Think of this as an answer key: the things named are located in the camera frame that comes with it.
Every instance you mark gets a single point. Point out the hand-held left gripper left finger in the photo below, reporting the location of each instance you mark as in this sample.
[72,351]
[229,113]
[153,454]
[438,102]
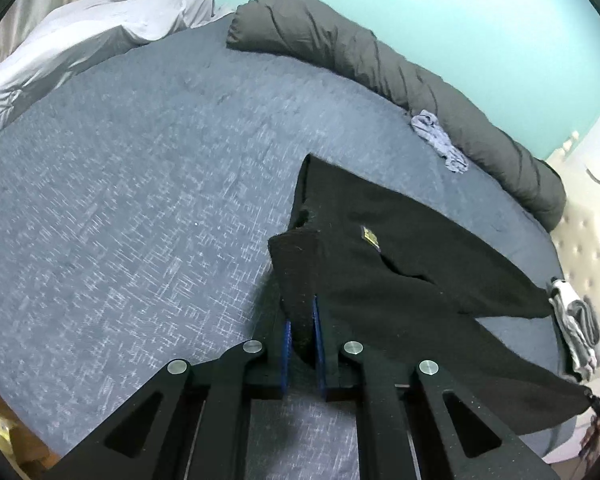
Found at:
[286,360]

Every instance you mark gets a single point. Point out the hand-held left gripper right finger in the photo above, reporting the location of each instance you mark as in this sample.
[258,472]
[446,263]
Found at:
[320,350]

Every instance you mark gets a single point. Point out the black pants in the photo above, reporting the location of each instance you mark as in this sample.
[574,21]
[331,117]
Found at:
[405,270]

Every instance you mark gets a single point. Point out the grey fleece folded garment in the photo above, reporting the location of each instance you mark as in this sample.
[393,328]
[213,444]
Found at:
[586,327]

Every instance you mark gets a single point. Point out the white folded garment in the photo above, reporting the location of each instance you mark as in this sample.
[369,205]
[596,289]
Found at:
[562,291]

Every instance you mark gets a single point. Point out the cream tufted headboard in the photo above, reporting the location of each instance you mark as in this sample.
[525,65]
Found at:
[590,230]

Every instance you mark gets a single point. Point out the blue bed sheet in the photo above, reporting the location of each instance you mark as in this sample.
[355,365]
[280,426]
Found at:
[130,185]

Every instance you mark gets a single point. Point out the small blue-grey crumpled cloth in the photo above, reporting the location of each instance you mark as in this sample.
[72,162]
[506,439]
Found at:
[437,140]

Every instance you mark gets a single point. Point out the dark grey rolled duvet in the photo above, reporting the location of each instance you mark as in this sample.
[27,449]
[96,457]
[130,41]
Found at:
[380,60]

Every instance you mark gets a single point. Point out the light grey quilt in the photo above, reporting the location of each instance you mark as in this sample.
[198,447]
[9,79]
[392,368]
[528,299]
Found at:
[80,30]

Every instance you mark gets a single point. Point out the wooden bed frame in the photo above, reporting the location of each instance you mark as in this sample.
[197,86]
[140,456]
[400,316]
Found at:
[27,455]

